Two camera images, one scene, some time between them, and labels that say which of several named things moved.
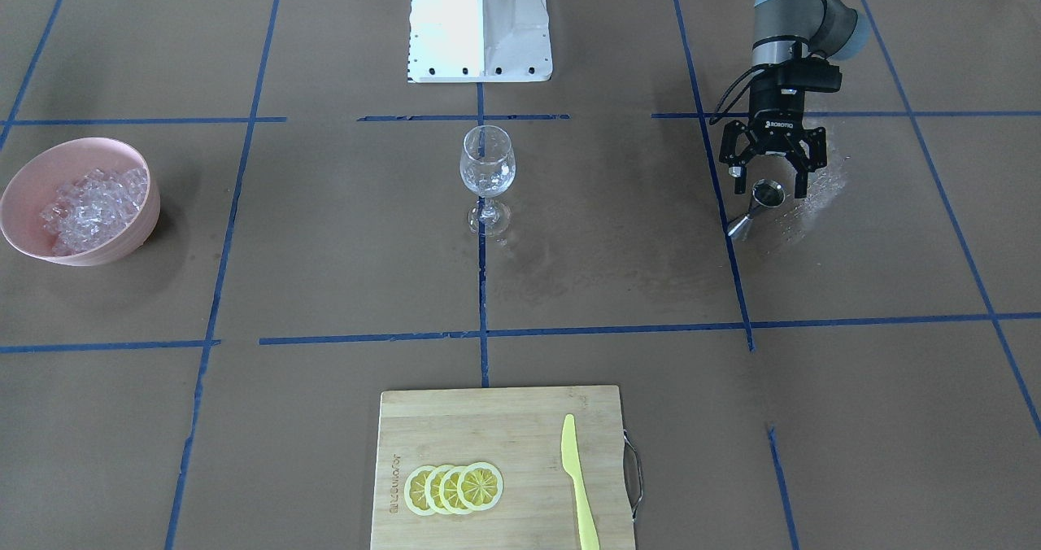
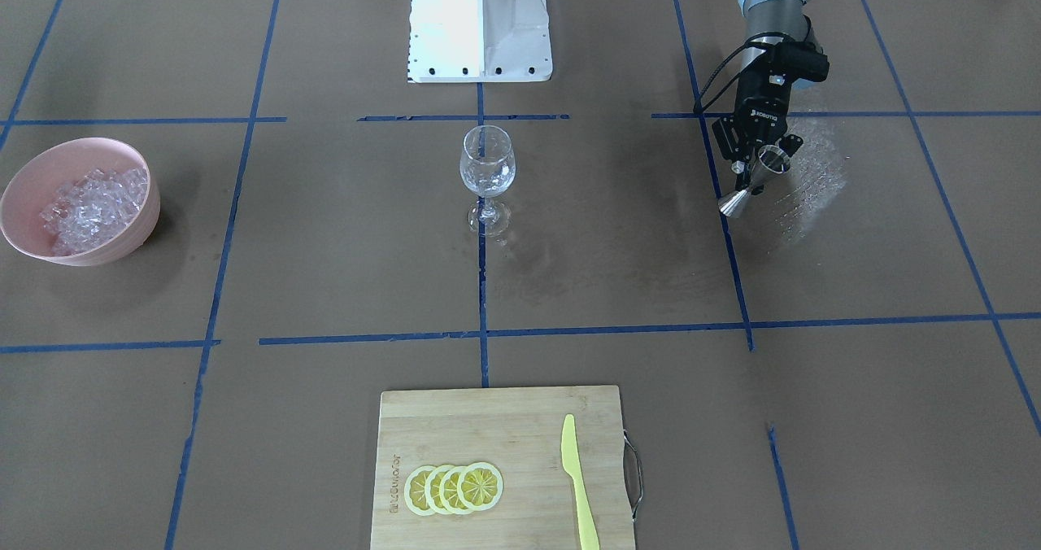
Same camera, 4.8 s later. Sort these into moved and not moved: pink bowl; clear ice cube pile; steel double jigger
Moved: steel double jigger
Not moved: clear ice cube pile; pink bowl
